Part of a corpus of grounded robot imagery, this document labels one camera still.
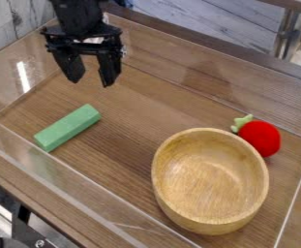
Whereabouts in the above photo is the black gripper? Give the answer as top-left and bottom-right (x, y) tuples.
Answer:
(41, 23), (126, 87)

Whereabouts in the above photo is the red plush strawberry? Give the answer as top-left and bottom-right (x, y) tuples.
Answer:
(231, 114), (280, 157)

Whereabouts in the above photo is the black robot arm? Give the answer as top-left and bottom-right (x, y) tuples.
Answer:
(41, 0), (125, 87)

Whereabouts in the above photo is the green rectangular block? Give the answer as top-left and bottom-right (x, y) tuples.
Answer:
(34, 104), (102, 152)

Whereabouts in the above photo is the wooden bowl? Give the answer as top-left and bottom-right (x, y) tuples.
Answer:
(151, 128), (270, 235)

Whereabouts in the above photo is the wooden table in background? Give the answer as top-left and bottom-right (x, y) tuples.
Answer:
(260, 0), (301, 60)

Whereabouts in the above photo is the clear acrylic tray wall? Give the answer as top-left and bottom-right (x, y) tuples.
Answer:
(0, 124), (201, 248)

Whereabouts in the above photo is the black table leg bracket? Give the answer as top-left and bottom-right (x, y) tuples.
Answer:
(13, 205), (58, 248)

